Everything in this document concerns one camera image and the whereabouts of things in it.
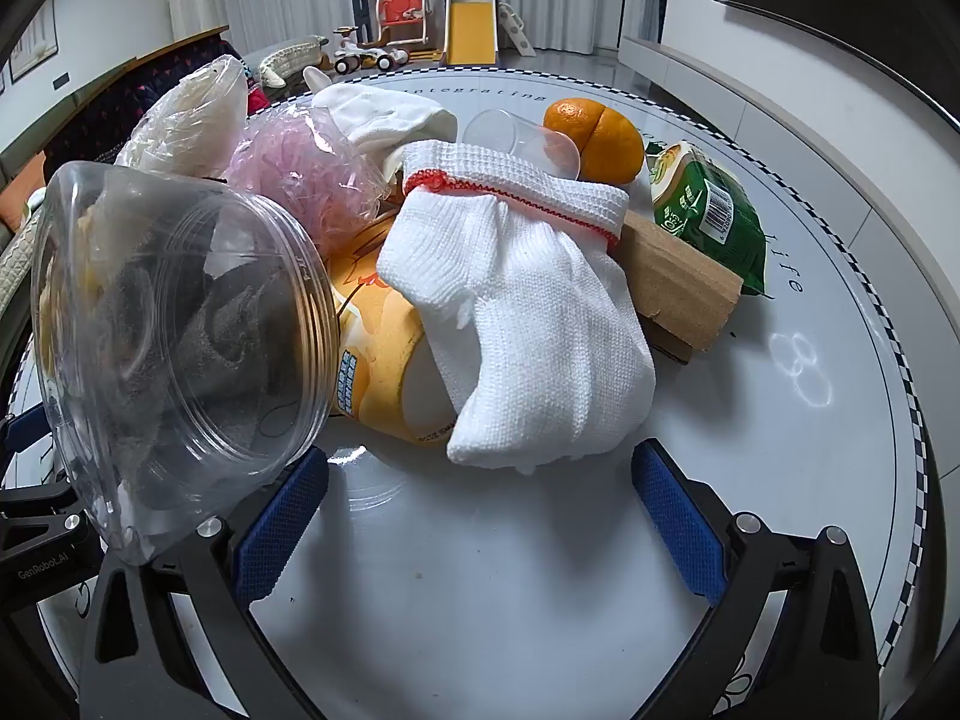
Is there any white ride-on toy car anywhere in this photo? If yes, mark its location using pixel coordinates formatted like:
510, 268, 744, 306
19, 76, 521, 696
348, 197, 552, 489
331, 25, 411, 77

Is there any orange mandarin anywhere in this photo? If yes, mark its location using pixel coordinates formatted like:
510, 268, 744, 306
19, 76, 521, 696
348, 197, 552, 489
543, 98, 647, 185

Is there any green snack packet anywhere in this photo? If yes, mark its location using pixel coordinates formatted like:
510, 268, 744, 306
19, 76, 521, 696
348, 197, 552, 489
645, 140, 768, 298

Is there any white knit glove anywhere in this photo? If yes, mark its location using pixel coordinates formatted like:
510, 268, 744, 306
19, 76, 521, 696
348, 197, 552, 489
375, 139, 658, 478

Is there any framed wall picture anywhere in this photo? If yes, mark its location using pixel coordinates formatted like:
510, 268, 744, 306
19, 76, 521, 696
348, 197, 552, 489
7, 0, 59, 83

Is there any clear bag with white filling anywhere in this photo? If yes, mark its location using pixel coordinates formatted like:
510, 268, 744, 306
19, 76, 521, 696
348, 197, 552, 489
115, 56, 253, 182

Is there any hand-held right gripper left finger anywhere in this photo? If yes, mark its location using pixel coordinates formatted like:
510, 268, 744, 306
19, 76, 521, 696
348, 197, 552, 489
79, 448, 331, 720

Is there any red patterned covered table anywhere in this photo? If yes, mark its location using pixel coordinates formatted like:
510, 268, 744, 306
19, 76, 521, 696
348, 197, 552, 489
43, 34, 269, 166

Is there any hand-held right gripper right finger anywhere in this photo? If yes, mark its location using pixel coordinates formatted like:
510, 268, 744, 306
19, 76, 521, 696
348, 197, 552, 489
631, 439, 882, 720

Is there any white tissue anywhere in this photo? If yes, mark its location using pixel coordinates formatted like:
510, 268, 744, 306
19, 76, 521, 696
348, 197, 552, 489
310, 84, 459, 167

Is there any yellow toy slide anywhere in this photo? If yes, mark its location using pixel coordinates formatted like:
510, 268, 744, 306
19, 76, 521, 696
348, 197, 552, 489
445, 0, 536, 65

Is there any pink shredded plastic bag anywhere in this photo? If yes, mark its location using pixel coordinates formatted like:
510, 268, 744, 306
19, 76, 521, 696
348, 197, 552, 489
225, 101, 400, 256

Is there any toy swing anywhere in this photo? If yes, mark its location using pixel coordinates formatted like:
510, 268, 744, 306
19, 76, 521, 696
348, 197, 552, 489
347, 0, 449, 55

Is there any clear plastic cup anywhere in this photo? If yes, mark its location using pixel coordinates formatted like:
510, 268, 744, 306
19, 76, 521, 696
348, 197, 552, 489
460, 109, 583, 182

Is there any yellow paper cup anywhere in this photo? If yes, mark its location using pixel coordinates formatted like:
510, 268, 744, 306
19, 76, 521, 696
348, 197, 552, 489
326, 214, 460, 449

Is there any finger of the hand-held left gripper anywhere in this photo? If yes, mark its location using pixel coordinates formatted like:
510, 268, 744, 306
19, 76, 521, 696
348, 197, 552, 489
0, 401, 62, 472

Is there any beige quilted sofa mat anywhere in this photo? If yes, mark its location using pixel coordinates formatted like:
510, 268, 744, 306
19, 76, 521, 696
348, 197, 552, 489
0, 206, 42, 308

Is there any white rocking toy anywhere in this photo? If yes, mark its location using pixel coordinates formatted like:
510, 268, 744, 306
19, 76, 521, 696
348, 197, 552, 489
257, 34, 333, 95

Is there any round white table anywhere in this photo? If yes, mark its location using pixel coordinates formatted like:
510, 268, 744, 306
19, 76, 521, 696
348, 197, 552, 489
0, 67, 940, 720

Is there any clear plastic jar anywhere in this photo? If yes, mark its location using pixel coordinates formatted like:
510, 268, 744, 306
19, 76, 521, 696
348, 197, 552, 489
31, 161, 344, 567

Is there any brown cardboard piece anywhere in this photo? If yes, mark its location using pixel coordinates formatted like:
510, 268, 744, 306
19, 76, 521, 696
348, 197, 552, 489
615, 208, 745, 366

